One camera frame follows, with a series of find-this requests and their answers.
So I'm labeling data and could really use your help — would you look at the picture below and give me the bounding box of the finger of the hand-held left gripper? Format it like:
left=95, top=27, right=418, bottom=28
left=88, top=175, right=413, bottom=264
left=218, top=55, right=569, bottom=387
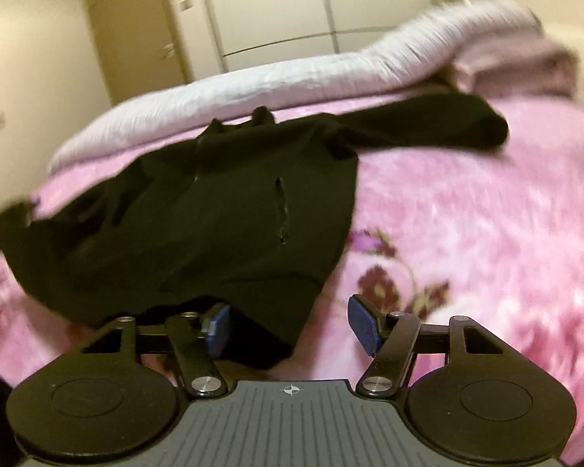
left=0, top=197, right=37, bottom=255

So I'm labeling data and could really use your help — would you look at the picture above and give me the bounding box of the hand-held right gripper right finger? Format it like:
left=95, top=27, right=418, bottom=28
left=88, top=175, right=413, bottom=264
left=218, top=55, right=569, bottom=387
left=347, top=295, right=508, bottom=398

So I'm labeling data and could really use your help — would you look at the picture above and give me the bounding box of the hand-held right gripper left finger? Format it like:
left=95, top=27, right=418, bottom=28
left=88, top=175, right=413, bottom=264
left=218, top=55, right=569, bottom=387
left=80, top=303, right=231, bottom=398

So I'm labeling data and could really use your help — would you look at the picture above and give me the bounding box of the black jacket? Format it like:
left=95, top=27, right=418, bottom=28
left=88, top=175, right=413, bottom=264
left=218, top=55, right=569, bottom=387
left=0, top=95, right=511, bottom=371

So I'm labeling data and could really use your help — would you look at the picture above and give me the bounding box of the pink floral blanket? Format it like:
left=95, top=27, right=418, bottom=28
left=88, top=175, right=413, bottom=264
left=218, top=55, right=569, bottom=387
left=0, top=97, right=584, bottom=466

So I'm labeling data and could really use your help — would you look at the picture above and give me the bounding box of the beige door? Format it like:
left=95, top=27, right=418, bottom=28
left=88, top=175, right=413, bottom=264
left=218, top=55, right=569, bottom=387
left=79, top=0, right=190, bottom=106

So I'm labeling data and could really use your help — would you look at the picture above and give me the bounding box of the white quilt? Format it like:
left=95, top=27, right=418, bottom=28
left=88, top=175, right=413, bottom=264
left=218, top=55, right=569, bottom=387
left=46, top=0, right=541, bottom=176

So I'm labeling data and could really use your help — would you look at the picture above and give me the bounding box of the mauve folded blanket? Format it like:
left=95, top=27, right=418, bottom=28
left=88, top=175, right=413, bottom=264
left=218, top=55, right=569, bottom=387
left=447, top=38, right=581, bottom=99

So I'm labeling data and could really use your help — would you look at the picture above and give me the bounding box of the white wardrobe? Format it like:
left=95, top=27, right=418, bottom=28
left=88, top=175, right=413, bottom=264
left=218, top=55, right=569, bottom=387
left=193, top=0, right=446, bottom=75

